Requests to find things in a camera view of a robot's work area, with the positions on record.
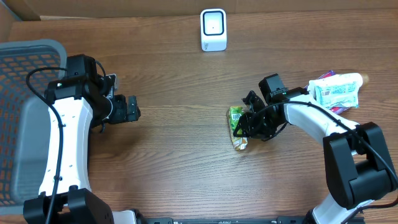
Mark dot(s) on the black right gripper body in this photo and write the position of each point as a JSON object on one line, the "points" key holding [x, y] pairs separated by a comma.
{"points": [[259, 119]]}

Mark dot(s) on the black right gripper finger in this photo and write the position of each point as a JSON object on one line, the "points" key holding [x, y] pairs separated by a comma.
{"points": [[244, 120], [240, 130]]}

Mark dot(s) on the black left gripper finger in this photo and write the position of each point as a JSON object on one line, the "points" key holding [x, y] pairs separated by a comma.
{"points": [[133, 115], [132, 102]]}

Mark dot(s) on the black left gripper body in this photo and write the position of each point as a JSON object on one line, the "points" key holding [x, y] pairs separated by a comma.
{"points": [[125, 109]]}

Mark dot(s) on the green yellow snack packet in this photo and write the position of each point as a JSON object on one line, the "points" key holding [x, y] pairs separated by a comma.
{"points": [[233, 115]]}

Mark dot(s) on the teal wet wipes pack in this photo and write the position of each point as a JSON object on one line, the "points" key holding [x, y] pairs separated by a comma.
{"points": [[342, 96]]}

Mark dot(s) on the purple Carefree pad pack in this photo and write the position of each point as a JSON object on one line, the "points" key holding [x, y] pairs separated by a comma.
{"points": [[336, 109]]}

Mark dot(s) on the white tube with gold cap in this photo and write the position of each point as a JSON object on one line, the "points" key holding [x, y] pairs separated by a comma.
{"points": [[357, 79]]}

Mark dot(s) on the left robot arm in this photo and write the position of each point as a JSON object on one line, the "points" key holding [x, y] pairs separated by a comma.
{"points": [[80, 100]]}

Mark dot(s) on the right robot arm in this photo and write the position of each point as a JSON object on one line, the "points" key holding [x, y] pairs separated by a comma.
{"points": [[358, 167]]}

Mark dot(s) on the white barcode scanner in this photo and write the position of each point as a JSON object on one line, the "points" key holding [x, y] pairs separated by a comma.
{"points": [[213, 30]]}

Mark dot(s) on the grey plastic mesh basket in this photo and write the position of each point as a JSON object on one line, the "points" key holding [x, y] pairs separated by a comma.
{"points": [[25, 122]]}

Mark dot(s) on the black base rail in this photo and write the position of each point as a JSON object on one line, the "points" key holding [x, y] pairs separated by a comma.
{"points": [[248, 220]]}

